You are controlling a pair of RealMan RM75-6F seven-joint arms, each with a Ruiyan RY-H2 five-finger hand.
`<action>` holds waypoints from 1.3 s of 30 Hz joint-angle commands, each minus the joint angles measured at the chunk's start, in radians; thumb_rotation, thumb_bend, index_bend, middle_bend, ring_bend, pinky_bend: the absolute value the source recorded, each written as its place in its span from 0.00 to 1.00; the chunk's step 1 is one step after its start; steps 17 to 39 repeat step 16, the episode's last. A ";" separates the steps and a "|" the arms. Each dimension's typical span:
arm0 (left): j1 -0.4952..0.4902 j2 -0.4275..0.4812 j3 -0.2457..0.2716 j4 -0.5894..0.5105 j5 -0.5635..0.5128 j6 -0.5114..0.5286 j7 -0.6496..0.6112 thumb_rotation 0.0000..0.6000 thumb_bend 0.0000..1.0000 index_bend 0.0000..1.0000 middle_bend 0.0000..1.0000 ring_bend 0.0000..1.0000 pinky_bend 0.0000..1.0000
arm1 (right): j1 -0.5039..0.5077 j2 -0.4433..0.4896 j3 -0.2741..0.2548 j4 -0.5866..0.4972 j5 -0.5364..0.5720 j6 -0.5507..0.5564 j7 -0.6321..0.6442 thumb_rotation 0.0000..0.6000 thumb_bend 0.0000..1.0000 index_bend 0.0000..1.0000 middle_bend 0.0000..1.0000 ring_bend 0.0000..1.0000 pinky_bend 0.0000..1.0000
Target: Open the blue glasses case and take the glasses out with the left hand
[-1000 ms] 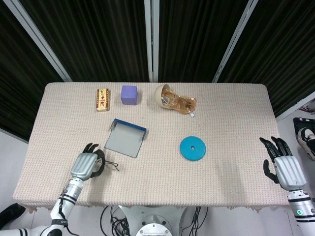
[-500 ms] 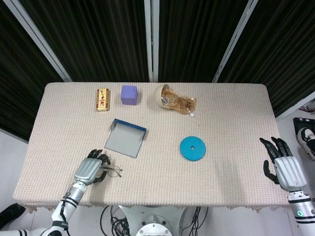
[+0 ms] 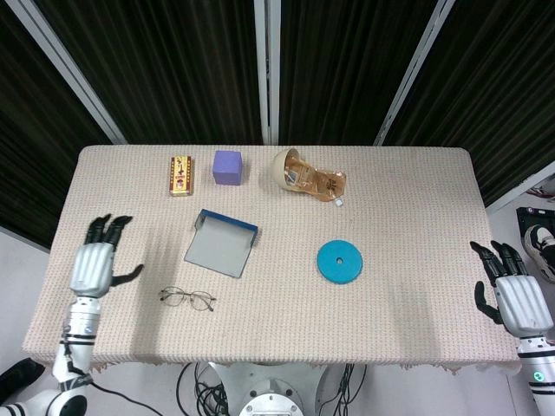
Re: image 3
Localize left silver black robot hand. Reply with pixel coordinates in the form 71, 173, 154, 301
69, 213, 145, 300

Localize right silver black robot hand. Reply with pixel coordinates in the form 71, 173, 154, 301
470, 240, 555, 339

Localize black wire-rim eyeglasses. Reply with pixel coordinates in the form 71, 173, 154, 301
159, 286, 219, 314

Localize blue glasses case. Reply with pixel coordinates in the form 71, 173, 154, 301
183, 208, 261, 280

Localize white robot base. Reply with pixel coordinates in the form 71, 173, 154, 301
207, 361, 343, 416

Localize red and yellow box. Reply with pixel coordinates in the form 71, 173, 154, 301
168, 154, 195, 198

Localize white and black sneaker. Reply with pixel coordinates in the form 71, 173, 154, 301
522, 224, 555, 283

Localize black floor mat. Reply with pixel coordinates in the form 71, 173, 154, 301
515, 206, 555, 278

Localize black rounded object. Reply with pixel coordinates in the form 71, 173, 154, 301
0, 359, 46, 406

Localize black curtain panel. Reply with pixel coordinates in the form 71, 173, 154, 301
36, 0, 266, 146
0, 0, 114, 250
383, 0, 555, 208
279, 0, 428, 146

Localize purple foam cube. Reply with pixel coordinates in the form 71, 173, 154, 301
212, 150, 244, 186

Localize teal disc with hole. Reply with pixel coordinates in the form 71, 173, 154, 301
316, 239, 364, 285

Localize beige woven tablecloth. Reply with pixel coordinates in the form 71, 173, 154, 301
21, 145, 522, 376

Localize beige bowl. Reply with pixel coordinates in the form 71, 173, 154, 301
272, 147, 304, 192

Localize golden brown snack pouch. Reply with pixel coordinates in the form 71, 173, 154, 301
284, 151, 349, 207

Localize grey metal frame post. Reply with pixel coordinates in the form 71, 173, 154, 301
253, 0, 283, 146
373, 0, 456, 146
16, 0, 128, 146
484, 159, 555, 213

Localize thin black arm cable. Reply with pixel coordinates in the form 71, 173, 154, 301
60, 340, 147, 416

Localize black cable bundle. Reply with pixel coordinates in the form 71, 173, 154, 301
176, 361, 233, 416
331, 363, 369, 416

